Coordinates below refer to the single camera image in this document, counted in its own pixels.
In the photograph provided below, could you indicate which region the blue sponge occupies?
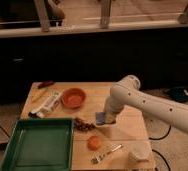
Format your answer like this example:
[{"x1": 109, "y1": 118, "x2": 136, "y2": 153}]
[{"x1": 95, "y1": 112, "x2": 105, "y2": 125}]

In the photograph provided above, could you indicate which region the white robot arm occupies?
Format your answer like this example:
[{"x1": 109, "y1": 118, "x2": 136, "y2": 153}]
[{"x1": 104, "y1": 75, "x2": 188, "y2": 134}]

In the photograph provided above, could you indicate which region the green plastic tray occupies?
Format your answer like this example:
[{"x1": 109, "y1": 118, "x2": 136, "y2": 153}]
[{"x1": 0, "y1": 118, "x2": 74, "y2": 171}]

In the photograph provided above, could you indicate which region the brown grape bunch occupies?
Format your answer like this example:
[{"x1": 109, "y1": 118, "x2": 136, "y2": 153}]
[{"x1": 74, "y1": 118, "x2": 95, "y2": 132}]

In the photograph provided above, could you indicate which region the orange fruit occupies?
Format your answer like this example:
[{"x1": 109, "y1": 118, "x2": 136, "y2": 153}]
[{"x1": 87, "y1": 136, "x2": 100, "y2": 151}]

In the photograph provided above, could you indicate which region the wooden table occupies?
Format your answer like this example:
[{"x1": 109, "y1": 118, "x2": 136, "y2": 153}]
[{"x1": 21, "y1": 82, "x2": 156, "y2": 171}]

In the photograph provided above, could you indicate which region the orange bowl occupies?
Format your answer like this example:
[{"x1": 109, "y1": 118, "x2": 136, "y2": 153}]
[{"x1": 61, "y1": 88, "x2": 86, "y2": 109}]

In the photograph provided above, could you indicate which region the silver fork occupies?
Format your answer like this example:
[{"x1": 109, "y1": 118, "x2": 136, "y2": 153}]
[{"x1": 91, "y1": 144, "x2": 123, "y2": 164}]

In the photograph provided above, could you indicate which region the white plastic cup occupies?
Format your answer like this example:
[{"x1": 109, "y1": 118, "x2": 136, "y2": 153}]
[{"x1": 130, "y1": 142, "x2": 150, "y2": 162}]

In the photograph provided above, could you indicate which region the white tube with black cap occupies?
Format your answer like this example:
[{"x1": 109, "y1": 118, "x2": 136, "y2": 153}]
[{"x1": 28, "y1": 92, "x2": 61, "y2": 118}]

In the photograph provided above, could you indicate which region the dark red toy pepper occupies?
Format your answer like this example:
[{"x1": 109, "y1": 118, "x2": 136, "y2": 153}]
[{"x1": 38, "y1": 81, "x2": 54, "y2": 89}]

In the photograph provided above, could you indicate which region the yellow banana toy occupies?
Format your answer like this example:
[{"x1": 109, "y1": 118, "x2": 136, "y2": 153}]
[{"x1": 31, "y1": 89, "x2": 47, "y2": 102}]

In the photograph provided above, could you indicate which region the black floor cable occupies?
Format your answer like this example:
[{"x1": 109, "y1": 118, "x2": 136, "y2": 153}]
[{"x1": 148, "y1": 124, "x2": 173, "y2": 171}]

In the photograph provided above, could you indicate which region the white window rail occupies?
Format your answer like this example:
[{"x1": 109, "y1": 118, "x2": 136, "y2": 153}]
[{"x1": 0, "y1": 20, "x2": 188, "y2": 38}]

